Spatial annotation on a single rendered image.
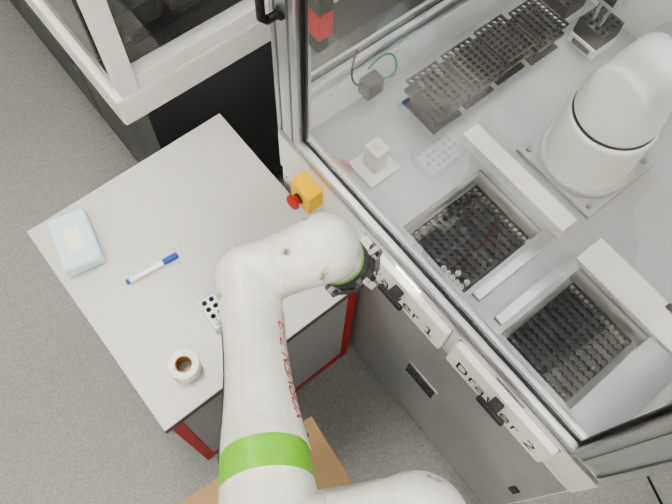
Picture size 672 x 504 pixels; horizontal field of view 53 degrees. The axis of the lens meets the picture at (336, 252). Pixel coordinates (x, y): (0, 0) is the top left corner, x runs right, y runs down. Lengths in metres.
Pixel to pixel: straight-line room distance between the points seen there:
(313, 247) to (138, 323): 0.76
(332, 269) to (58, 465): 1.62
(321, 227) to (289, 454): 0.34
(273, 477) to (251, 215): 1.02
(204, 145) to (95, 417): 1.05
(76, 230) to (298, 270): 0.85
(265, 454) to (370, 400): 1.54
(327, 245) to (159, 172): 0.91
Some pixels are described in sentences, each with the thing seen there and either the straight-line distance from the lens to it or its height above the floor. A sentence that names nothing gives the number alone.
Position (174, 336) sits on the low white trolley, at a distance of 1.63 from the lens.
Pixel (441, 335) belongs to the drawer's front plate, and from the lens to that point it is 1.47.
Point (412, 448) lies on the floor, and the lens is 2.34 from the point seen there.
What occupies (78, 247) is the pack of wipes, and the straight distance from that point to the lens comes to 1.72.
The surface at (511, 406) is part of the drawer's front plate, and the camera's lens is 1.45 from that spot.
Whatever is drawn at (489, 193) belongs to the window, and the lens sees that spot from 1.04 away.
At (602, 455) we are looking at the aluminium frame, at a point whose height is 1.07.
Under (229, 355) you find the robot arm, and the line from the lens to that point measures 0.94.
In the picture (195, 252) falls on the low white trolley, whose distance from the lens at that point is 1.70.
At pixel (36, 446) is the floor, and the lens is 2.48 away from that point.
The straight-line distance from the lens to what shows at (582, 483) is 1.50.
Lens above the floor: 2.29
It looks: 66 degrees down
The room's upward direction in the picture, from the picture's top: 5 degrees clockwise
